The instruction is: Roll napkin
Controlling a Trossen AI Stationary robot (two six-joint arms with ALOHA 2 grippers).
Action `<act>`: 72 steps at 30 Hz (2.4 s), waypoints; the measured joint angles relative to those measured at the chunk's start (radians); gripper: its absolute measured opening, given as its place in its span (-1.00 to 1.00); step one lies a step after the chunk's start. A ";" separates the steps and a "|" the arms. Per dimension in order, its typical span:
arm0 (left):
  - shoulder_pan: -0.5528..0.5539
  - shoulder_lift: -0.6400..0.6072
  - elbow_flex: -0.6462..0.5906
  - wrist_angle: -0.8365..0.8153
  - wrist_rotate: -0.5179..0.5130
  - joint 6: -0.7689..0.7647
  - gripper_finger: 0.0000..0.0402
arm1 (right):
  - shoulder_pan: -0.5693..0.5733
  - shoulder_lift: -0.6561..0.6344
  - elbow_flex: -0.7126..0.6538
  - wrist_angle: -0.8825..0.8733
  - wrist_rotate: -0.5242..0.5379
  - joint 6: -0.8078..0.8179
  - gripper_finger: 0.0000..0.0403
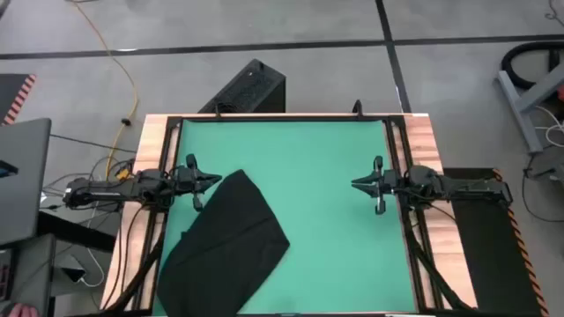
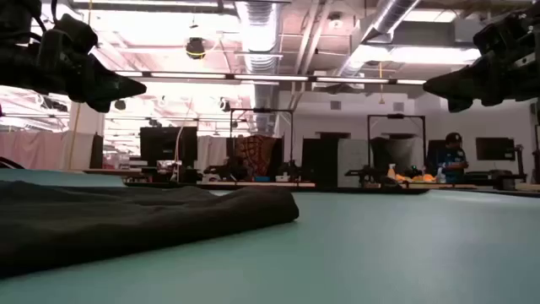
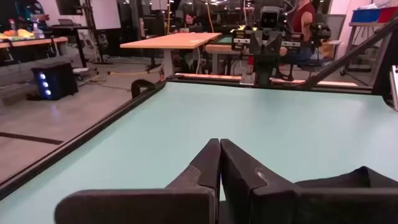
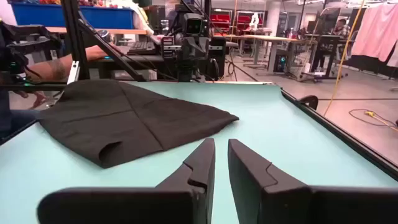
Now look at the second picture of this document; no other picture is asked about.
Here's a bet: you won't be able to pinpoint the pink curtain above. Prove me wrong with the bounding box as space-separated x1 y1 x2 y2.
0 130 96 172

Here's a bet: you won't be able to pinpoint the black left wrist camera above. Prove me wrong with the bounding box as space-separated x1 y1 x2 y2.
52 14 99 56

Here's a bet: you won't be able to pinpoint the orange objects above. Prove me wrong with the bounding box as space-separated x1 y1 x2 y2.
396 173 436 183

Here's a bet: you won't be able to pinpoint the black metal stand frame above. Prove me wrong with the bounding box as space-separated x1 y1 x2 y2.
366 112 427 170
229 108 294 170

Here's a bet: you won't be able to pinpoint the yellow hanging cord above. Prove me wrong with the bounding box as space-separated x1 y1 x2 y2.
67 0 93 171

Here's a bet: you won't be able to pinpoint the dark standing monitor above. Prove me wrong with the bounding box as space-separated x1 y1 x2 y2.
425 138 444 174

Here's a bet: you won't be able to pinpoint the black computer monitor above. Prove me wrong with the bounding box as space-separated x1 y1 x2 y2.
139 126 198 168

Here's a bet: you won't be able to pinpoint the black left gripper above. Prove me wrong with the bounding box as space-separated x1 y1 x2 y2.
24 29 148 113

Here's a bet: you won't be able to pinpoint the black ceiling dome camera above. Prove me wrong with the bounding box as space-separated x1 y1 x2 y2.
185 36 207 60

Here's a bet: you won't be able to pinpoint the red patterned cloth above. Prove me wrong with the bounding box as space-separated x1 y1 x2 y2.
235 134 278 177

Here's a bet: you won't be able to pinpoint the long ceiling light strip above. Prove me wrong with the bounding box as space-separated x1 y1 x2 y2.
113 70 427 85

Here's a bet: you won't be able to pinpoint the dark wall screen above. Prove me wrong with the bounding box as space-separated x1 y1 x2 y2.
475 137 516 161

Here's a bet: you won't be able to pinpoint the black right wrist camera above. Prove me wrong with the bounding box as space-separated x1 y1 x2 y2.
472 11 535 56

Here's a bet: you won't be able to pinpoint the silver ribbed air duct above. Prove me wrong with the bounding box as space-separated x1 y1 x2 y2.
337 0 423 77
235 0 282 136

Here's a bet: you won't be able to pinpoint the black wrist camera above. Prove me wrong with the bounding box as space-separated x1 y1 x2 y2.
472 11 535 56
52 14 99 56

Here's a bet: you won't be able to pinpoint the person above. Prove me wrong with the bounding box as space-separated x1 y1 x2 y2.
436 132 469 184

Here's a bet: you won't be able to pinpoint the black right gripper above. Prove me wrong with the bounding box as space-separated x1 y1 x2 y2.
423 41 540 113

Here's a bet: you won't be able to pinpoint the black cloth napkin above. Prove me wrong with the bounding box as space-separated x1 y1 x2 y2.
0 180 300 280

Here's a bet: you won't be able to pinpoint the distant workbench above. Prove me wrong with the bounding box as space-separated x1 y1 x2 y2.
345 181 480 195

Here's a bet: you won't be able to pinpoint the white curtain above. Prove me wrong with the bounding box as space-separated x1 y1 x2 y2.
197 135 229 171

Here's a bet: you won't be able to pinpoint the grey partition panel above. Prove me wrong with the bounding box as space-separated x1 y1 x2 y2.
337 138 371 187

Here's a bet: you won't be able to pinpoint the green table mat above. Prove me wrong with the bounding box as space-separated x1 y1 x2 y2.
0 168 540 304

